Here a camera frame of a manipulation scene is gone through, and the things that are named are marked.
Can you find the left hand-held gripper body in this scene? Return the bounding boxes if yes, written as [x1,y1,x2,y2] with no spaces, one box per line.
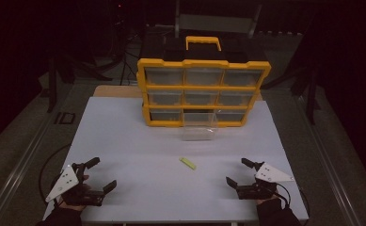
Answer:
[44,161,107,207]

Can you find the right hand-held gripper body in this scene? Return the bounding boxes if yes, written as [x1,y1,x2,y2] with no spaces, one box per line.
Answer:
[235,161,295,201]

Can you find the small yellow-green stick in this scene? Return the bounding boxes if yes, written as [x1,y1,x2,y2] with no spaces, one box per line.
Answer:
[178,156,198,171]

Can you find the pulled-out clear plastic drawer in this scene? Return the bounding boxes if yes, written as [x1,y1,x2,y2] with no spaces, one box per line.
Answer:
[181,110,220,142]

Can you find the yellow black drawer organizer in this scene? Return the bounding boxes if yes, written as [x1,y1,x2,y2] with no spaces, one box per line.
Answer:
[135,35,273,128]

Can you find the person's left hand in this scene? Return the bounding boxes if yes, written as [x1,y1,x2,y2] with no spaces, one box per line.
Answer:
[57,174,91,212]

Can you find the person's right hand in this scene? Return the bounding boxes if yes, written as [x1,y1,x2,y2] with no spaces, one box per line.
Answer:
[255,194,282,206]

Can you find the black tripod stand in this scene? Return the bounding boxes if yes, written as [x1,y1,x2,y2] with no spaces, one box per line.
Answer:
[46,51,113,114]
[261,60,322,126]

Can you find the set of closed clear drawers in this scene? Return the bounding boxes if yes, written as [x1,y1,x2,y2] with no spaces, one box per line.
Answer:
[144,66,263,123]

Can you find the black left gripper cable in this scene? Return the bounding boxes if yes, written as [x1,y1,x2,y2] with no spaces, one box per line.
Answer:
[38,142,73,202]

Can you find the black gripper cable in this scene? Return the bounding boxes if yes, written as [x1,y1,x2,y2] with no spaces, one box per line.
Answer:
[275,182,311,218]
[38,142,73,202]

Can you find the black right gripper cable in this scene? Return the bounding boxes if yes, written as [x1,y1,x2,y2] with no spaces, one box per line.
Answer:
[275,182,311,218]

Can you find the grey metal floor rail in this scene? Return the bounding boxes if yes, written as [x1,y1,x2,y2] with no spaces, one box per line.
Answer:
[292,92,366,226]
[0,82,78,226]

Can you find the black rectangular floor frame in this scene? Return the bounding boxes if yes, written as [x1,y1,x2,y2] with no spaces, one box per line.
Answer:
[54,111,77,126]

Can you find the black background cables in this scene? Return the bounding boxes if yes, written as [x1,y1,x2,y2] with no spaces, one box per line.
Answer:
[107,15,147,87]

